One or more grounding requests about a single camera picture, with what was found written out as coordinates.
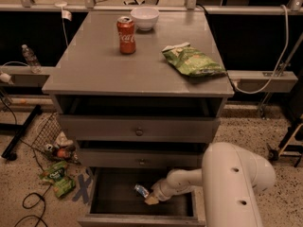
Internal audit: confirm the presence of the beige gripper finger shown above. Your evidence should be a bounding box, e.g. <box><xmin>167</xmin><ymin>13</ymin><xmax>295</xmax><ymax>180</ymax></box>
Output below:
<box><xmin>145</xmin><ymin>193</ymin><xmax>159</xmax><ymax>205</ymax></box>

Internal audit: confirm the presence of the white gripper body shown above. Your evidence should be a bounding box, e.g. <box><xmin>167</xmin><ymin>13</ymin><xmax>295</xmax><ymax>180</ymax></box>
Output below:
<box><xmin>151</xmin><ymin>179</ymin><xmax>171</xmax><ymax>201</ymax></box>

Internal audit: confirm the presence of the blue silver redbull can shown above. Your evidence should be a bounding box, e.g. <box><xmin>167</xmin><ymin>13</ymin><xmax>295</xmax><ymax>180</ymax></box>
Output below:
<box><xmin>134</xmin><ymin>184</ymin><xmax>150</xmax><ymax>198</ymax></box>

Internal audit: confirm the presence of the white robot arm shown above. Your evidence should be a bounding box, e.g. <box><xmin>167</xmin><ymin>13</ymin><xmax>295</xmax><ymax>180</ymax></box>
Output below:
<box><xmin>145</xmin><ymin>142</ymin><xmax>276</xmax><ymax>227</ymax></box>

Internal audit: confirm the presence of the grey bottom drawer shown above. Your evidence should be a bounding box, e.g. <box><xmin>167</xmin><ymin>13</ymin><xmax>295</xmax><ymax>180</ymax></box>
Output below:
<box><xmin>78</xmin><ymin>167</ymin><xmax>205</xmax><ymax>227</ymax></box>

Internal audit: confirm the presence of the grey drawer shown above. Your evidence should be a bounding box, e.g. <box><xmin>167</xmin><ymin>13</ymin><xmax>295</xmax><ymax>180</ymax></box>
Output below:
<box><xmin>78</xmin><ymin>167</ymin><xmax>205</xmax><ymax>227</ymax></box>
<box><xmin>59</xmin><ymin>114</ymin><xmax>220</xmax><ymax>143</ymax></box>
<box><xmin>77</xmin><ymin>141</ymin><xmax>206</xmax><ymax>168</ymax></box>

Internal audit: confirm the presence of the grey middle drawer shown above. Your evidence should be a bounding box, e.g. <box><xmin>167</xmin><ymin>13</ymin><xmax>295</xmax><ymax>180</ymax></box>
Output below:
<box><xmin>77</xmin><ymin>141</ymin><xmax>206</xmax><ymax>168</ymax></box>

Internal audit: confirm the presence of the grey drawer cabinet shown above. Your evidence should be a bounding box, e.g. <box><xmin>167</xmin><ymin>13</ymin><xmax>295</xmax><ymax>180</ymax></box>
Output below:
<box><xmin>42</xmin><ymin>10</ymin><xmax>235</xmax><ymax>227</ymax></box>

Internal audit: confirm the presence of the grey top drawer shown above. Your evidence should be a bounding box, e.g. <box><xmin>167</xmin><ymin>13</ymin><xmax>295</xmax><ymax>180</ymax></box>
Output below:
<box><xmin>59</xmin><ymin>114</ymin><xmax>220</xmax><ymax>143</ymax></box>

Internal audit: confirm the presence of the red coca-cola can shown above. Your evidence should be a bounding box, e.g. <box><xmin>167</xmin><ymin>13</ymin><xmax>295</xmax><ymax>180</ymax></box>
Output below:
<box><xmin>116</xmin><ymin>16</ymin><xmax>136</xmax><ymax>54</ymax></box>

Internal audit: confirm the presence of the green chip bag on floor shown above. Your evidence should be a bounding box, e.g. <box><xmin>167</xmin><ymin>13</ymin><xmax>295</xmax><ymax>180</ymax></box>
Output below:
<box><xmin>39</xmin><ymin>161</ymin><xmax>76</xmax><ymax>199</ymax></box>

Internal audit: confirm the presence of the green chip bag on cabinet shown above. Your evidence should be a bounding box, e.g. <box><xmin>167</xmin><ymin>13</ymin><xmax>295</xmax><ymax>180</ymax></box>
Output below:
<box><xmin>162</xmin><ymin>43</ymin><xmax>226</xmax><ymax>77</ymax></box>

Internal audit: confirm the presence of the black table leg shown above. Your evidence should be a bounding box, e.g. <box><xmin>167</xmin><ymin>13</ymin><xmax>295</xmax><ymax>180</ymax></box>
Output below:
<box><xmin>0</xmin><ymin>105</ymin><xmax>43</xmax><ymax>161</ymax></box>

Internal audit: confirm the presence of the white ceramic bowl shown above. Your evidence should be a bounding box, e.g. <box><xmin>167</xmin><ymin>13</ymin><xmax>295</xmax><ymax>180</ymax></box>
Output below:
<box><xmin>131</xmin><ymin>7</ymin><xmax>159</xmax><ymax>31</ymax></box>

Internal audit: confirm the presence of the clear plastic water bottle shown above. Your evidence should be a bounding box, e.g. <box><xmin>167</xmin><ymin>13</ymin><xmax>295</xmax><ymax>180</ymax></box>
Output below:
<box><xmin>22</xmin><ymin>44</ymin><xmax>42</xmax><ymax>74</ymax></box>

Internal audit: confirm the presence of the wire basket with trash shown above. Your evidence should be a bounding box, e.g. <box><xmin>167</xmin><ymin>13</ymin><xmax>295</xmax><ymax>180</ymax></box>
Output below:
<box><xmin>32</xmin><ymin>113</ymin><xmax>79</xmax><ymax>164</ymax></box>

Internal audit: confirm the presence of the black floor cable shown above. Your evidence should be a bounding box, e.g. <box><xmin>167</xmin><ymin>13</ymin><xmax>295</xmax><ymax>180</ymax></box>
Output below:
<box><xmin>12</xmin><ymin>139</ymin><xmax>53</xmax><ymax>227</ymax></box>

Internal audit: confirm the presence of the white cable left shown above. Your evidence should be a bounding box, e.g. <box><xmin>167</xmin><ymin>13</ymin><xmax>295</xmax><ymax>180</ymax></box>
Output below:
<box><xmin>60</xmin><ymin>6</ymin><xmax>73</xmax><ymax>47</ymax></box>

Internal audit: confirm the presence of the white cable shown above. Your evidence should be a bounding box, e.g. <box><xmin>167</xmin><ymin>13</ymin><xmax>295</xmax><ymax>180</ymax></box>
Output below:
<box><xmin>60</xmin><ymin>6</ymin><xmax>73</xmax><ymax>47</ymax></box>
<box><xmin>230</xmin><ymin>4</ymin><xmax>290</xmax><ymax>96</ymax></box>

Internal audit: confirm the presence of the metal rail frame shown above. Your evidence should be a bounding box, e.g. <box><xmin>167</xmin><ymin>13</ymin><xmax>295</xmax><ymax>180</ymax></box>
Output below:
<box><xmin>0</xmin><ymin>0</ymin><xmax>303</xmax><ymax>16</ymax></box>

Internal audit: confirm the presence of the white cable right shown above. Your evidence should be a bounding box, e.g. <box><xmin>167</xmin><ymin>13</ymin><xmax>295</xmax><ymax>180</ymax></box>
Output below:
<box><xmin>230</xmin><ymin>4</ymin><xmax>290</xmax><ymax>96</ymax></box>

